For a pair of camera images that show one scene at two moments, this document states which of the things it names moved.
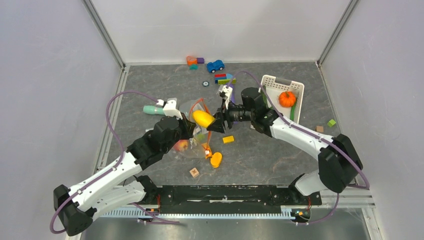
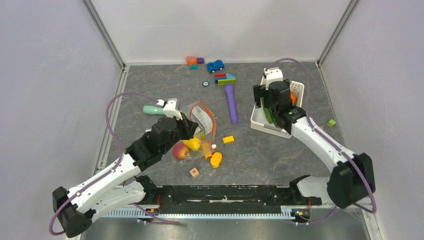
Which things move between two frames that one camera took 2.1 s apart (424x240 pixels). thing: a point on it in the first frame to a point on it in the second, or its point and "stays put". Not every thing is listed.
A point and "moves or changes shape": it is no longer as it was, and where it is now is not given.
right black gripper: x=218 y=126 to x=260 y=91
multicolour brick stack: x=224 y=79 stays put
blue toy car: x=217 y=65 stays put
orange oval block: x=216 y=159 stays put
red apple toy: x=181 y=145 moves or changes shape
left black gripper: x=189 y=128 stays put
